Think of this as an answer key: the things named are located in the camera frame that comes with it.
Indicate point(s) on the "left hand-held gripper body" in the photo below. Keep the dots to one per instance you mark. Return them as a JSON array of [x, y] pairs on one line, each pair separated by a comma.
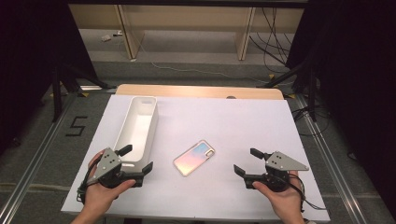
[[107, 163]]

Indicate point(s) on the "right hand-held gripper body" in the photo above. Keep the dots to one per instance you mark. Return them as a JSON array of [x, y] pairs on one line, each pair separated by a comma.
[[281, 163]]

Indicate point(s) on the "white plastic storage bin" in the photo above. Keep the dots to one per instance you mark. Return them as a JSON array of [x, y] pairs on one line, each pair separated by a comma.
[[137, 130]]

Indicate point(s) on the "iridescent phone case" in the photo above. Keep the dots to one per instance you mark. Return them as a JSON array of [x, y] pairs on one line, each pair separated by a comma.
[[193, 158]]

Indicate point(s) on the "person's left hand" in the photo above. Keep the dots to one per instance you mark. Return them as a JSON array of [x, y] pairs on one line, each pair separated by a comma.
[[99, 197]]

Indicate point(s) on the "person's right hand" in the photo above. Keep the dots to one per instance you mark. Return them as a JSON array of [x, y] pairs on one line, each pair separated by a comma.
[[288, 202]]

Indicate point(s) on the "white table cover board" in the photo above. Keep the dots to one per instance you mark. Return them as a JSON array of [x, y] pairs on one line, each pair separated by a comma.
[[233, 130]]

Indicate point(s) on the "small white floor object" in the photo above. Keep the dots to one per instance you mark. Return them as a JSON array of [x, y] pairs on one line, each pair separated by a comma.
[[106, 38]]

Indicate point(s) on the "black curtain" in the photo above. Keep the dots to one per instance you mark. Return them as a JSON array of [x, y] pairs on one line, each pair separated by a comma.
[[358, 77], [28, 56]]

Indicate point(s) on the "small grey floor object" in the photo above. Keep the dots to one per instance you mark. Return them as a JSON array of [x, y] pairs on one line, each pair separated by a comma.
[[117, 33]]

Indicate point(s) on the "light wooden desk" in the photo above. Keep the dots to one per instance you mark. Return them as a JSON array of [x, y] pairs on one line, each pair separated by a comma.
[[186, 18]]

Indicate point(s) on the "metal floor rail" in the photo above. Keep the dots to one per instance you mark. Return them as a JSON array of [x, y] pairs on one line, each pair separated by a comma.
[[327, 161], [31, 169]]

